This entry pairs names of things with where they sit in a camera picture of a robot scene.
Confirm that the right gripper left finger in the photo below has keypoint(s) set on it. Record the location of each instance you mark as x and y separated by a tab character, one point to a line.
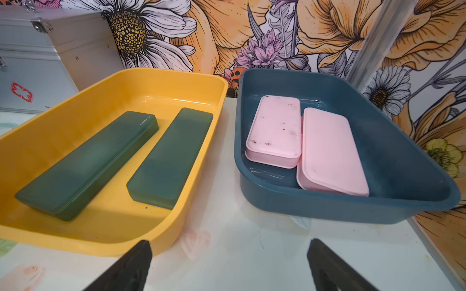
129	273

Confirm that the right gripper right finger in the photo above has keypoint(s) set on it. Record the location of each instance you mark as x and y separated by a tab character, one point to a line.
331	273

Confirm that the dark green pencil case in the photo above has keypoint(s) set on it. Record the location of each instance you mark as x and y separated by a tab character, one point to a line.
160	179

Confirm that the pink pencil case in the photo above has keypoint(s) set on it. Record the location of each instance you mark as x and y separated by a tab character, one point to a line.
275	136
330	161

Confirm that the dark green pencil case slanted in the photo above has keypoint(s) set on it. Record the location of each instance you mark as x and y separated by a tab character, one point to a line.
64	190

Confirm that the teal storage tray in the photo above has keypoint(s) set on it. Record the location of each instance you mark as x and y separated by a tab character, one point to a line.
403	180

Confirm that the silver metal first-aid case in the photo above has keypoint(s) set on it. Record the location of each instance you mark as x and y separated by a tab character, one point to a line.
51	54

